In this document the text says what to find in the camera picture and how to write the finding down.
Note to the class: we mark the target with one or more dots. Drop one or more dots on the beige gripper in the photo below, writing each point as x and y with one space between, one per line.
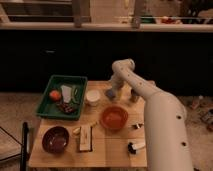
117 92

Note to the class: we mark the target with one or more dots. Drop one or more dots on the blue sponge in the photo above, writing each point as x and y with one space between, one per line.
110 94

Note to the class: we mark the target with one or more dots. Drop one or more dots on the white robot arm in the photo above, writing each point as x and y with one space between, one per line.
167 146

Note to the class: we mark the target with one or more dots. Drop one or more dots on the orange bowl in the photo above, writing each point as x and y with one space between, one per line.
113 118

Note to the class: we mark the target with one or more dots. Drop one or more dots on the purple bowl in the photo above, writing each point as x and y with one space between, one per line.
55 140

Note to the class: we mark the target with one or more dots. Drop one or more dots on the metal cup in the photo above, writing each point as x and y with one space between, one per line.
134 97

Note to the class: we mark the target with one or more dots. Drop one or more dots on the white cup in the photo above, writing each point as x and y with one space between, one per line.
93 97

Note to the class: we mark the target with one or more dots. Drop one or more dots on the green vegetable in tray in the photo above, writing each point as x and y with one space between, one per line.
75 95

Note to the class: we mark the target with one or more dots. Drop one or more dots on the silver fork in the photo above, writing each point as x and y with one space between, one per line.
137 126

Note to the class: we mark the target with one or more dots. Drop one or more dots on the wooden block with dark edge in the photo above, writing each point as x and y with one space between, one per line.
85 138

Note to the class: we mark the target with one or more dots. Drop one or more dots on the green plastic tray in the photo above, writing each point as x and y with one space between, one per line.
47 107

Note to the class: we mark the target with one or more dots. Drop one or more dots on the orange fruit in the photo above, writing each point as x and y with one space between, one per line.
55 95

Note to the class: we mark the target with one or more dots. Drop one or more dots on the white handled black brush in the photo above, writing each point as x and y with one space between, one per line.
134 147

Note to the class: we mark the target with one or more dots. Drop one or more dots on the black chair frame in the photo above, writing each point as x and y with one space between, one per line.
23 155

